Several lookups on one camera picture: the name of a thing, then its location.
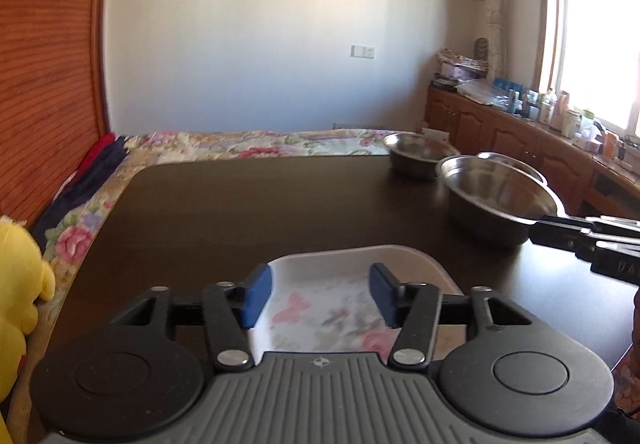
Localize red cloth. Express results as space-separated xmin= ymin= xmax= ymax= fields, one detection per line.
xmin=74 ymin=133 xmax=117 ymax=175

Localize red and navy clothes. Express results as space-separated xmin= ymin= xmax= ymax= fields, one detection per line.
xmin=32 ymin=136 xmax=132 ymax=235

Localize medium steel bowl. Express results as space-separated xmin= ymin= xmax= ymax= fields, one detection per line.
xmin=476 ymin=151 xmax=549 ymax=185

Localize wooden slatted headboard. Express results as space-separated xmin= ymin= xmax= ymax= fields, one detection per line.
xmin=0 ymin=0 xmax=119 ymax=228

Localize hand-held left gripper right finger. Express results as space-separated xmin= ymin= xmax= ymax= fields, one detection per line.
xmin=369 ymin=263 xmax=533 ymax=370

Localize wooden cabinet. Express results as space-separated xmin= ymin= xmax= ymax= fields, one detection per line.
xmin=424 ymin=86 xmax=640 ymax=225

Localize window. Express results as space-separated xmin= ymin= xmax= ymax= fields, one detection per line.
xmin=544 ymin=0 xmax=640 ymax=135

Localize clear plastic bag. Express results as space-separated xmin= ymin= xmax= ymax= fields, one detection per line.
xmin=457 ymin=78 xmax=511 ymax=107

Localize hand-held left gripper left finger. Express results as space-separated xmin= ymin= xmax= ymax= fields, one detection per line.
xmin=107 ymin=264 xmax=273 ymax=371

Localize floral square plate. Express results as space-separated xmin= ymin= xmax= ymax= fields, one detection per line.
xmin=247 ymin=244 xmax=464 ymax=356

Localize small steel bowl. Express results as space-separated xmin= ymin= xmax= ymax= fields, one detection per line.
xmin=382 ymin=132 xmax=461 ymax=181

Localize floral bedspread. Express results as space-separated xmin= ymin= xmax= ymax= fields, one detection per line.
xmin=7 ymin=128 xmax=427 ymax=430

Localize row of toiletry bottles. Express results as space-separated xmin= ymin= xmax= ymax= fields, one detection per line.
xmin=492 ymin=76 xmax=640 ymax=161

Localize yellow plush toy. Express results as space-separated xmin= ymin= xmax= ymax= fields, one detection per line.
xmin=0 ymin=216 xmax=56 ymax=418

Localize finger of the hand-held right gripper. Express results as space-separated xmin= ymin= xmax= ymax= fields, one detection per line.
xmin=529 ymin=223 xmax=640 ymax=261
xmin=537 ymin=215 xmax=640 ymax=232

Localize large steel bowl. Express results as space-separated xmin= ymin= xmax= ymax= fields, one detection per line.
xmin=434 ymin=154 xmax=569 ymax=247

